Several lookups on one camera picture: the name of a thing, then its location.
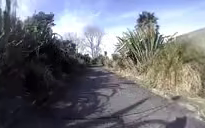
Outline bare tree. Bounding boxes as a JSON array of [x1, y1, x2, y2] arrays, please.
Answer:
[[81, 25, 106, 59]]

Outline grey asphalt path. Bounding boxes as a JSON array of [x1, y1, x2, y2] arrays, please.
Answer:
[[9, 64, 205, 128]]

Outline dark leafy tree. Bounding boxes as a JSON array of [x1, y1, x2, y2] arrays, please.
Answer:
[[135, 11, 160, 34]]

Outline dry grass verge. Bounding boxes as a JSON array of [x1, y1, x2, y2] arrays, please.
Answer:
[[103, 49, 205, 118]]

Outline dark flax bushes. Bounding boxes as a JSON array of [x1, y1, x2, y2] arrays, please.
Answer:
[[0, 0, 93, 116]]

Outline grassy hillside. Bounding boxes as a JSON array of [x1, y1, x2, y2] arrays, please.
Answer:
[[173, 24, 205, 68]]

